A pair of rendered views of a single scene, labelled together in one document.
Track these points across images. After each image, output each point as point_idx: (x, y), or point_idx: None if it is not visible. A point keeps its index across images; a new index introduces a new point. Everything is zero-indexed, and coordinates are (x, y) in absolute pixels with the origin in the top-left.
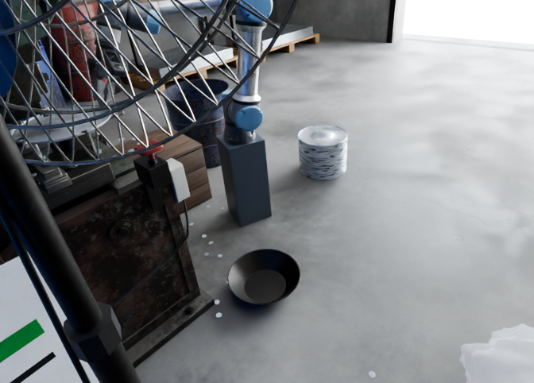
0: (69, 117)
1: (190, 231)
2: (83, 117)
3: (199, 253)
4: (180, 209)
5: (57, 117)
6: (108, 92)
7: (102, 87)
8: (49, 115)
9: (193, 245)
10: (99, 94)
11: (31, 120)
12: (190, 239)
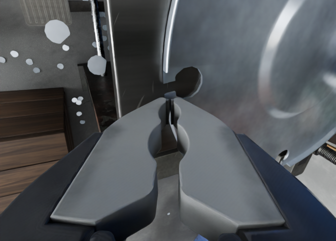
0: (294, 77)
1: (10, 46)
2: (291, 17)
3: None
4: (5, 94)
5: (303, 103)
6: (147, 136)
7: (208, 163)
8: (279, 152)
9: (18, 13)
10: (211, 121)
11: (307, 148)
12: (17, 30)
